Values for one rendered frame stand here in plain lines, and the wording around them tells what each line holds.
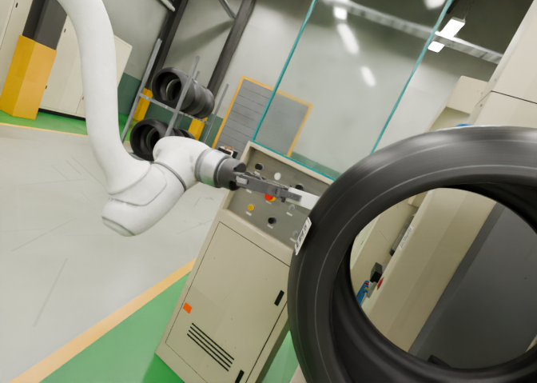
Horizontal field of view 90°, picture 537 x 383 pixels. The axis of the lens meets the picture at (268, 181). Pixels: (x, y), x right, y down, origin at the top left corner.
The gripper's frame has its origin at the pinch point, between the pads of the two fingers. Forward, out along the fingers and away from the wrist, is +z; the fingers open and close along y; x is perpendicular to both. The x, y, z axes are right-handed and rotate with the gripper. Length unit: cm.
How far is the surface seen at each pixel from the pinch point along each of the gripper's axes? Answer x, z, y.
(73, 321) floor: 107, -111, 40
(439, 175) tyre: -10.7, 20.8, -12.6
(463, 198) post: -10.9, 33.4, 27.0
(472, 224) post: -5.3, 37.0, 26.9
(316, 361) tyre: 22.6, 13.3, -12.4
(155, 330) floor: 112, -80, 71
